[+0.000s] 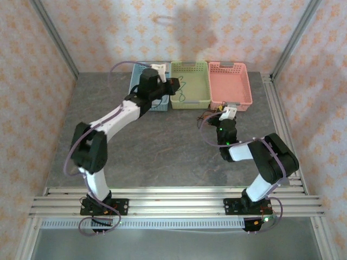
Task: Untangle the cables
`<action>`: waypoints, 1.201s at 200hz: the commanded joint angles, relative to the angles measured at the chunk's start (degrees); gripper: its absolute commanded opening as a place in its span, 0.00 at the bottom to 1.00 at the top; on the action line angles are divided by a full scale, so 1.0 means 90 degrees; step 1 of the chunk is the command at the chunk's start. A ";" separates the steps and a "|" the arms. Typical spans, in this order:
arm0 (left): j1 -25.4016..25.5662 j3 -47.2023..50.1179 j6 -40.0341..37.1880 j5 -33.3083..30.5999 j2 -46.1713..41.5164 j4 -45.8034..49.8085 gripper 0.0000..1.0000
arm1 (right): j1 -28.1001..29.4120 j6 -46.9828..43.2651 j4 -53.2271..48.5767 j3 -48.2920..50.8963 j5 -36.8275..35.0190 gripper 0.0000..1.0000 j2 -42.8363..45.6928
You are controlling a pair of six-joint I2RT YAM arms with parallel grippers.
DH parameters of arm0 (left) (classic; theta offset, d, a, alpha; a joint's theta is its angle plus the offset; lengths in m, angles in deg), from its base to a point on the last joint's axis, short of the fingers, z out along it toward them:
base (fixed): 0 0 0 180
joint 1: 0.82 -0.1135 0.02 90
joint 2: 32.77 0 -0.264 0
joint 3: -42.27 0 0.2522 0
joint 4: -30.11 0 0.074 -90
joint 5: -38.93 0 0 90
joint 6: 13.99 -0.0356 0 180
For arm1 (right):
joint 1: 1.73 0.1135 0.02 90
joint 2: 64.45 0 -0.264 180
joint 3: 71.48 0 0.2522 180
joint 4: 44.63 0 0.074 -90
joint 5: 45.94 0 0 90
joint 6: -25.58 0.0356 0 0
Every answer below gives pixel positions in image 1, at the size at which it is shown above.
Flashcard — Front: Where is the thin orange cable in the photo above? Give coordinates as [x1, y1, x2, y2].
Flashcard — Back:
[197, 104, 226, 129]

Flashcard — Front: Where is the green cable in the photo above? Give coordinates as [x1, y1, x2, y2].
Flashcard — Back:
[176, 76, 188, 103]

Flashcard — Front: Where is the green perforated plastic basket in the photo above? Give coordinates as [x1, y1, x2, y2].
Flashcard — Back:
[169, 61, 211, 110]

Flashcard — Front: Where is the blue perforated plastic basket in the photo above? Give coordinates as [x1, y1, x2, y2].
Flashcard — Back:
[129, 62, 171, 113]

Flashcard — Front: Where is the pink perforated plastic basket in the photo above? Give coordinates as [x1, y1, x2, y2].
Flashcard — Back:
[208, 61, 253, 112]

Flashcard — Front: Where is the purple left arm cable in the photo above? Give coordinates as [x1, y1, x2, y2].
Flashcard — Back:
[63, 60, 152, 237]

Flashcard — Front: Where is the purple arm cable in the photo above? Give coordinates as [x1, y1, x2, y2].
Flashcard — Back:
[199, 111, 285, 234]
[63, 60, 152, 237]

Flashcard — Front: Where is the aluminium side rail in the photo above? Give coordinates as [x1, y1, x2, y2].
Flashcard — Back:
[260, 72, 310, 196]

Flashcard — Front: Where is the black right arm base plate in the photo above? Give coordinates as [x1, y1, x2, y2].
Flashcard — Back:
[223, 198, 273, 216]

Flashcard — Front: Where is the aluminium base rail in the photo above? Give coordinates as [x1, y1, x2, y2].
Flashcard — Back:
[28, 186, 326, 219]

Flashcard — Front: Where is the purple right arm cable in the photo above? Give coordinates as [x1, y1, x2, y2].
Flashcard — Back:
[199, 111, 285, 234]

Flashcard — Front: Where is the aluminium frame post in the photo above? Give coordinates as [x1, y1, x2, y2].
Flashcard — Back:
[29, 0, 80, 80]
[271, 0, 323, 81]

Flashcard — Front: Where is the white slotted cable duct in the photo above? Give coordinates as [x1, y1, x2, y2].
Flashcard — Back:
[40, 218, 245, 230]

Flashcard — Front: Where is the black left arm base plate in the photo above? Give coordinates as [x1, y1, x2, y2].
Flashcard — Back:
[80, 198, 130, 217]

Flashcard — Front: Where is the aluminium frame leg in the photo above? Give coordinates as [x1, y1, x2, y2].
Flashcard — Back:
[311, 216, 337, 260]
[15, 218, 41, 260]

